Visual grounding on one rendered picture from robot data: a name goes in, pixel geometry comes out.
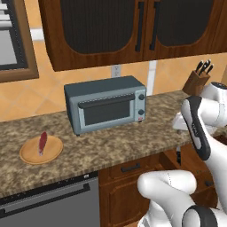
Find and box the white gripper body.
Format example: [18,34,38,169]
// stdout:
[172,113,190,133]

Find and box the open wooden drawer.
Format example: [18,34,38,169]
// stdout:
[159,143,220,208]

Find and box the wooden knife block with knives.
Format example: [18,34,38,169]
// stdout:
[182,59,215,97]

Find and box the wooden drawer front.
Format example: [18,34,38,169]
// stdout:
[107,153,162,183]

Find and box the round wooden plate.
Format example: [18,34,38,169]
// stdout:
[19,135,64,166]

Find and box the red raw meat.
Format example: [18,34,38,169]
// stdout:
[38,131,48,157]

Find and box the grey toaster oven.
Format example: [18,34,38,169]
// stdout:
[64,75,147,137]

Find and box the wooden base cupboard door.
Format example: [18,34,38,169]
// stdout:
[107,176,149,227]

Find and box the grey dishwasher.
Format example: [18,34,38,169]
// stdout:
[0,171,101,227]

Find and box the wooden framed window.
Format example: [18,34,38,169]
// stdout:
[0,0,40,83]

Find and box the black open drawer handle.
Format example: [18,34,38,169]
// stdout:
[176,146,182,165]

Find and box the dark wooden wall cupboard door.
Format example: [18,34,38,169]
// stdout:
[143,0,227,61]
[38,0,145,72]

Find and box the white wall socket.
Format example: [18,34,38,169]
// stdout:
[111,65,121,78]

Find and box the black wall cupboard handle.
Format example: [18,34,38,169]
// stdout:
[148,1,160,51]
[135,1,145,53]

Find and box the black dishwasher handle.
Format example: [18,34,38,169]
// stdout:
[0,183,91,219]

